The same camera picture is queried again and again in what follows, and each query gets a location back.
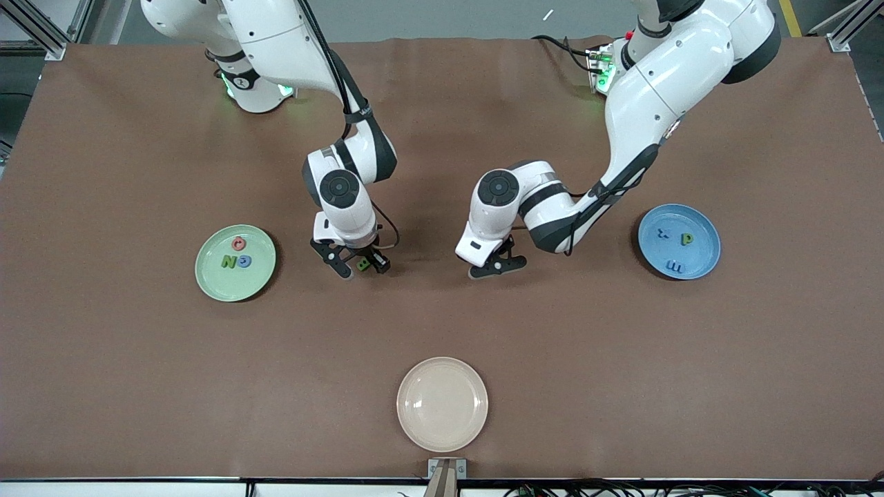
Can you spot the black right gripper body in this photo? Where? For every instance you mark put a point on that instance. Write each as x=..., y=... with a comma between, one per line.
x=368, y=252

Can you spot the pink letter Q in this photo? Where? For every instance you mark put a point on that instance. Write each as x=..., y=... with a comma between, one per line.
x=233, y=243

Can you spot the green letter N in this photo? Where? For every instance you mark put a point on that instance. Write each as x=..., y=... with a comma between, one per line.
x=228, y=261

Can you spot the blue letter m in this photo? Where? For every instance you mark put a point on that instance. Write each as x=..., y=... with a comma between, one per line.
x=675, y=266

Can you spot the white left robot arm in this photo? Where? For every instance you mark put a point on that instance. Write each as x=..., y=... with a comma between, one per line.
x=663, y=90

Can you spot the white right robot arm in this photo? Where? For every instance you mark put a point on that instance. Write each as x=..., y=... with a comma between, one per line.
x=276, y=41

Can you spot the light green plate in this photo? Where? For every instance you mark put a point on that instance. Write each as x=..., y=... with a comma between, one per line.
x=235, y=286

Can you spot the beige plate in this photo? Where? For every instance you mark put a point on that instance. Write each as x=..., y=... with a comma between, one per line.
x=442, y=407

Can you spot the brown table mat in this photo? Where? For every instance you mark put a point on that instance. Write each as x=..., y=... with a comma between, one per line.
x=138, y=379

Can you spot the blue plate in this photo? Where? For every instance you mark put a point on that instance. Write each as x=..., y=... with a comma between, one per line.
x=701, y=259

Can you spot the grey metal bracket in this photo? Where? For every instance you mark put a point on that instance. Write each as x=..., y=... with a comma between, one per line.
x=434, y=469

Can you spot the beige camera post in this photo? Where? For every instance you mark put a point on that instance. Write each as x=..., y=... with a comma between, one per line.
x=442, y=483

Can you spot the white table edge rail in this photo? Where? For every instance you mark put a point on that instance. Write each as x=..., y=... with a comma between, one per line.
x=103, y=490

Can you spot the aluminium frame post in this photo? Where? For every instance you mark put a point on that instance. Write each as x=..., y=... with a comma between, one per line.
x=55, y=52
x=839, y=43

